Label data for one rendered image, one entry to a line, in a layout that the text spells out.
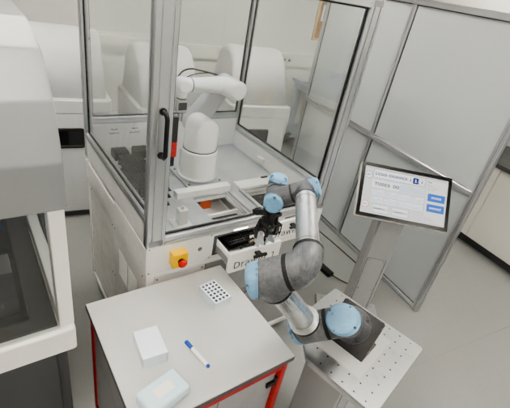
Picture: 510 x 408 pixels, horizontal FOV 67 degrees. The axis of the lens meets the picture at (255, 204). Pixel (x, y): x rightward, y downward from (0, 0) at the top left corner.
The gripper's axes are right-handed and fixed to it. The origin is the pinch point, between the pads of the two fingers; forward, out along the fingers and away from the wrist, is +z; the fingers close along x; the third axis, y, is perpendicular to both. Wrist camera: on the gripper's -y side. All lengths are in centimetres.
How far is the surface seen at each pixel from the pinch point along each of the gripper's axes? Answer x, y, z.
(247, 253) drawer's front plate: -5.3, -1.3, 5.7
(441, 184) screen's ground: 113, 14, -20
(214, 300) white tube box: -26.1, 8.6, 17.2
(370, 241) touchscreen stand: 88, 0, 24
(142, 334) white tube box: -59, 14, 15
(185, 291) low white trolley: -33.0, -4.4, 20.4
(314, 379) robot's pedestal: 6, 47, 43
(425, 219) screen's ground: 99, 20, -3
